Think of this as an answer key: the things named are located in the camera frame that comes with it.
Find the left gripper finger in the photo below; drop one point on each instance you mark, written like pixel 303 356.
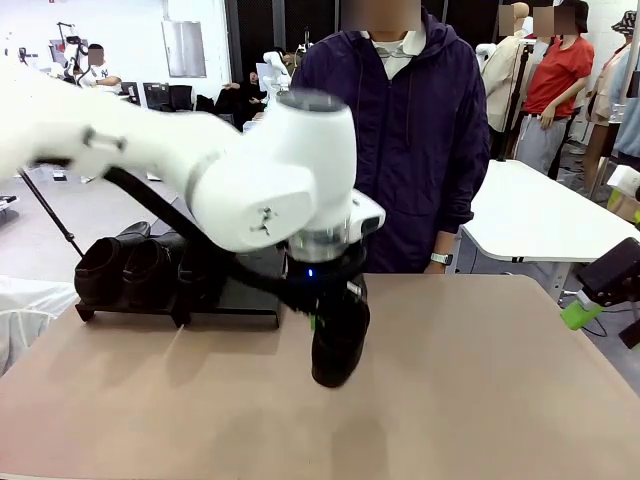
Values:
pixel 315 320
pixel 356 291

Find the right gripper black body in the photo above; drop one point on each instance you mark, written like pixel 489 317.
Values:
pixel 612 275

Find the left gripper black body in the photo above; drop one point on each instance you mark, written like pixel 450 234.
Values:
pixel 325 280

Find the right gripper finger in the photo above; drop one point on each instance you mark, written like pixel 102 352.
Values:
pixel 577 315
pixel 631 336

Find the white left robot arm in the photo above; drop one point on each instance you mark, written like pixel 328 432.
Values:
pixel 250 190

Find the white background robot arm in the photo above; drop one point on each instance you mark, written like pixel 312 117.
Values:
pixel 272 62

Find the person's left forearm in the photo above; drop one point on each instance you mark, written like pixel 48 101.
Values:
pixel 445 243

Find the black shoe stand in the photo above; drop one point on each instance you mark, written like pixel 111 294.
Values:
pixel 240 300

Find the person's left hand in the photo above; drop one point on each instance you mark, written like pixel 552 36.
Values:
pixel 435 269

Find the white wristwatch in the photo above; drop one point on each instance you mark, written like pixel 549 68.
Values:
pixel 441 258

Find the white folding table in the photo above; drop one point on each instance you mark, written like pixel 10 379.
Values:
pixel 530 215

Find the light blue hanging garment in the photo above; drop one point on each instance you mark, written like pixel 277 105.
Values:
pixel 631 125

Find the person in purple jacket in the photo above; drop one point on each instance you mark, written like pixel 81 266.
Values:
pixel 425 150

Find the seated person in black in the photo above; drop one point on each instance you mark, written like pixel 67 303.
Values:
pixel 250 92

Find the black tripod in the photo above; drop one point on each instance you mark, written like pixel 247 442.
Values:
pixel 520 90

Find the mannequin in beige jacket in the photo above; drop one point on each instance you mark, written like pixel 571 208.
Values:
pixel 502 75

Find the black office chair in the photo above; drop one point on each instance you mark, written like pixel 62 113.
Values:
pixel 181 97

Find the black monitor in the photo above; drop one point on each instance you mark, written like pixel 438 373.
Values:
pixel 155 95

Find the black tripod pole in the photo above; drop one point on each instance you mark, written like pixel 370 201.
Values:
pixel 50 212

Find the white plastic bag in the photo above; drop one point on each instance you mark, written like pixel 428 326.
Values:
pixel 25 320

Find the seated person in white shirt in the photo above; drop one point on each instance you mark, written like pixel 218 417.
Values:
pixel 102 75

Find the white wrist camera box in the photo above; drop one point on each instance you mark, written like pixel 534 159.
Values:
pixel 367 220

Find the grey wall panel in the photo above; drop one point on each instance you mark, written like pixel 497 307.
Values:
pixel 184 50

